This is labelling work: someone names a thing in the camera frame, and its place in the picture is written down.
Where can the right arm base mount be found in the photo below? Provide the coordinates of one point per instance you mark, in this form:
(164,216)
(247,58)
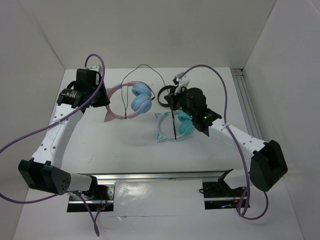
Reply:
(219,196)

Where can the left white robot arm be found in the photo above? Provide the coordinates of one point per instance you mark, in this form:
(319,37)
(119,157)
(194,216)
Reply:
(43,171)

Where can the black on-ear headphones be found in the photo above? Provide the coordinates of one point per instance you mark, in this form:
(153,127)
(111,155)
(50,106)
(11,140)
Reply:
(162,97)

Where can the pink blue cat-ear headphones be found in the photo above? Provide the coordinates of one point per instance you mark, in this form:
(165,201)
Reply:
(141,104)

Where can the teal white cat-ear headphones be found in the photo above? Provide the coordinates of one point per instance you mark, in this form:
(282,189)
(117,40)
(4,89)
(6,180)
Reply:
(185,128)

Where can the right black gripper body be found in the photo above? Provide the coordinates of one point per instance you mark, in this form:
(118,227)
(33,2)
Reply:
(178,101)

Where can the aluminium side rail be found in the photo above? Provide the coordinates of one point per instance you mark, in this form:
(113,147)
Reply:
(250,118)

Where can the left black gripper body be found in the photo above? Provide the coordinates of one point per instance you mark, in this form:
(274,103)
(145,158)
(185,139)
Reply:
(99,99)

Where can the aluminium front rail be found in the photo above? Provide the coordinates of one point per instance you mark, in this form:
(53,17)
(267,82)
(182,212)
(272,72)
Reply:
(104,178)

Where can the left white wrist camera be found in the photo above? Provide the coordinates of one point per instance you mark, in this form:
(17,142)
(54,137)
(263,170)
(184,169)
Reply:
(97,68)

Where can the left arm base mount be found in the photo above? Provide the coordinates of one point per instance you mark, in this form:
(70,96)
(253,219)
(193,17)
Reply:
(102,200)

